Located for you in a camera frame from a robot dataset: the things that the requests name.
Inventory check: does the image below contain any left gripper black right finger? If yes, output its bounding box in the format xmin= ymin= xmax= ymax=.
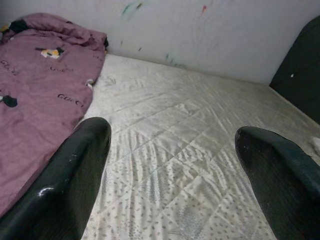
xmin=234 ymin=126 xmax=320 ymax=240

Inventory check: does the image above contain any dark tufted headboard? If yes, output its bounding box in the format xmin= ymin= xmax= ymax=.
xmin=268 ymin=14 xmax=320 ymax=126

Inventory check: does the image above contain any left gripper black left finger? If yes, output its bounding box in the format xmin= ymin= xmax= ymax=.
xmin=0 ymin=117 xmax=112 ymax=240

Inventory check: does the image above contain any white quilted mattress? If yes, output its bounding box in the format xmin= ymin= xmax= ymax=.
xmin=79 ymin=53 xmax=320 ymax=240

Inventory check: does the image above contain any purple cartoon print blanket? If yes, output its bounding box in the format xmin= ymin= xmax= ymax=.
xmin=0 ymin=12 xmax=109 ymax=219

